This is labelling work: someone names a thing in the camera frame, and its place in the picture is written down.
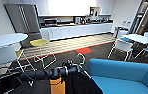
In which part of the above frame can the blue sofa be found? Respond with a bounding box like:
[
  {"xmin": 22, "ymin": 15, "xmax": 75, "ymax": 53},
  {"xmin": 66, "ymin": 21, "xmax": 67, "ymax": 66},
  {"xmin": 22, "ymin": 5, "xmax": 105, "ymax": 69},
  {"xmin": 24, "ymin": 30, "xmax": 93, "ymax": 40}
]
[{"xmin": 86, "ymin": 58, "xmax": 148, "ymax": 94}]

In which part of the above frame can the silver coffee machine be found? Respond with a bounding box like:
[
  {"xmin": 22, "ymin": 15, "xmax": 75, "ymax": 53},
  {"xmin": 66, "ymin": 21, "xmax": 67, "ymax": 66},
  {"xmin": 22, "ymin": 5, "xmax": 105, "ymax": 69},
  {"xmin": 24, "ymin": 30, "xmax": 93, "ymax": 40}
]
[{"xmin": 73, "ymin": 16, "xmax": 83, "ymax": 25}]

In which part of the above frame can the black microwave oven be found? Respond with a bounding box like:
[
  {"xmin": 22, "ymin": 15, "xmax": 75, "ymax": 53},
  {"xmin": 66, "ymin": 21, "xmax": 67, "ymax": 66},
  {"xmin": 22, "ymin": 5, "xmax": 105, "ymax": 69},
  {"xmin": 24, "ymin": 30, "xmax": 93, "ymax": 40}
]
[{"xmin": 43, "ymin": 18, "xmax": 58, "ymax": 26}]

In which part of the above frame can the round white table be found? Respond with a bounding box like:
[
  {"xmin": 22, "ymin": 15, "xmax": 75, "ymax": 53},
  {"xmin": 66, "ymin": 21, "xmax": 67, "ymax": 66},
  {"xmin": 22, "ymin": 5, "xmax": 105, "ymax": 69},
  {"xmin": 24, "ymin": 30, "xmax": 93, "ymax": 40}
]
[{"xmin": 0, "ymin": 33, "xmax": 29, "ymax": 49}]

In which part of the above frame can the steel double door fridge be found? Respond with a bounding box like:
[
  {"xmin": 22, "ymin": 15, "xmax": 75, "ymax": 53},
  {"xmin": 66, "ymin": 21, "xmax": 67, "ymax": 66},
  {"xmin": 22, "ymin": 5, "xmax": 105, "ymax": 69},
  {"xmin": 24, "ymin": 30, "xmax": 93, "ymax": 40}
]
[{"xmin": 3, "ymin": 3, "xmax": 42, "ymax": 48}]

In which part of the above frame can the wooden framed glass door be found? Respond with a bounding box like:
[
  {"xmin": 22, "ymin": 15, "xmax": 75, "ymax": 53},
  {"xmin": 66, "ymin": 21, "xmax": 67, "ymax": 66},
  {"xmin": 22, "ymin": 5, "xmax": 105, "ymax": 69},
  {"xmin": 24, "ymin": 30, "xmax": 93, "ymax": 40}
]
[{"xmin": 131, "ymin": 0, "xmax": 148, "ymax": 34}]

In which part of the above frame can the dark wall mounted screen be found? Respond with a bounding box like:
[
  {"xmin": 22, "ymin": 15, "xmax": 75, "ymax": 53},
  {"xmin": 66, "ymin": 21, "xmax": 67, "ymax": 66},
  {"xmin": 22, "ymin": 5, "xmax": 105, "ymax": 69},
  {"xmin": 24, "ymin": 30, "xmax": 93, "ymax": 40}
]
[{"xmin": 89, "ymin": 6, "xmax": 102, "ymax": 18}]

